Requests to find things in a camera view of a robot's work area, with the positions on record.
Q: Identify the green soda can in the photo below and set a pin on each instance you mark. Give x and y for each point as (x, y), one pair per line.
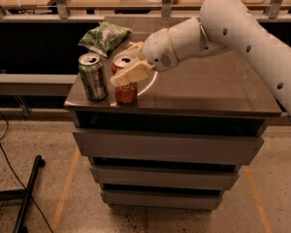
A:
(93, 78)

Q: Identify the black metal stand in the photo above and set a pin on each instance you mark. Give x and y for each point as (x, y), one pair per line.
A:
(24, 195)

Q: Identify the green chip bag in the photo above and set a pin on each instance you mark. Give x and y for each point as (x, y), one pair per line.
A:
(104, 38)

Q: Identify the grey drawer cabinet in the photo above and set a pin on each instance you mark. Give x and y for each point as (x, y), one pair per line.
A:
(182, 143)

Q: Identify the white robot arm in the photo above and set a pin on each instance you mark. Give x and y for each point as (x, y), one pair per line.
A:
(221, 24)

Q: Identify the red coke can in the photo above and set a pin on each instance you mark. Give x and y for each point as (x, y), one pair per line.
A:
(124, 94)

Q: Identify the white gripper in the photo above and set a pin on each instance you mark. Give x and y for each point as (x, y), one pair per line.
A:
(157, 49)

